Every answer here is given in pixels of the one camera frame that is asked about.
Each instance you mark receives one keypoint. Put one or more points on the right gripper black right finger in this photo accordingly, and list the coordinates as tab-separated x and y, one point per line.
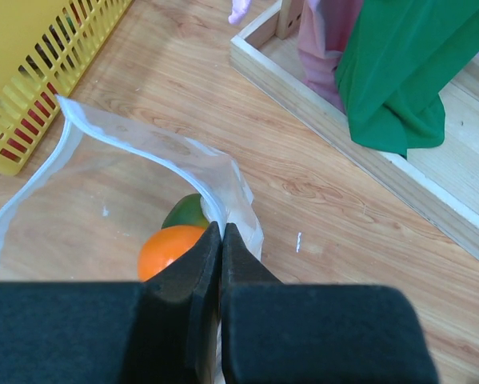
274	332

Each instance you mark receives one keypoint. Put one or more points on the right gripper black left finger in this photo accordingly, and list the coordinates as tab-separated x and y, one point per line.
163	330

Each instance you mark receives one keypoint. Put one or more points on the small orange fruit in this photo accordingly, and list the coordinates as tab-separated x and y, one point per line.
165	247

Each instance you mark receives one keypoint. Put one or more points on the green yellow mango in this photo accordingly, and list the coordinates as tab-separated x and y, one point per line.
187	212

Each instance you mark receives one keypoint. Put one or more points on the clear zip top bag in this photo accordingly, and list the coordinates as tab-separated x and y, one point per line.
107	187

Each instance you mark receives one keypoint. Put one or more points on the wooden clothes rack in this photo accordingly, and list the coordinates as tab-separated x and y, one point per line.
440	183

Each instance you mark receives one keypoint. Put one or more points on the green shirt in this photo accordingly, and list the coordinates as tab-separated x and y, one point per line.
399	57

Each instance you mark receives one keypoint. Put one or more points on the yellow plastic basket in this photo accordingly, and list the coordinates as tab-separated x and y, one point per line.
45	48

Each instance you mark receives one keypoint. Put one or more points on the pink shirt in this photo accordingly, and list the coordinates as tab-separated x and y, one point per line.
324	30

